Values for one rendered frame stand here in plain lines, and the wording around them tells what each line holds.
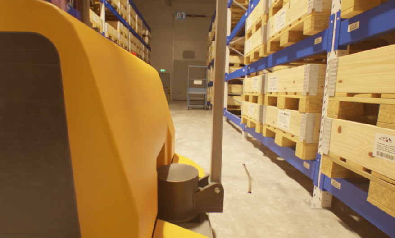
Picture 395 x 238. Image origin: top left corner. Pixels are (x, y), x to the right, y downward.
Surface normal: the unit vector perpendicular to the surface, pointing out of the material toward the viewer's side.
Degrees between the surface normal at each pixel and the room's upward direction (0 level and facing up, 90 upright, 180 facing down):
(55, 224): 90
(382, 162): 90
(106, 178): 90
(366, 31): 90
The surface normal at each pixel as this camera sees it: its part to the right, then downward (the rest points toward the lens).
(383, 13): -1.00, -0.02
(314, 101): 0.04, 0.12
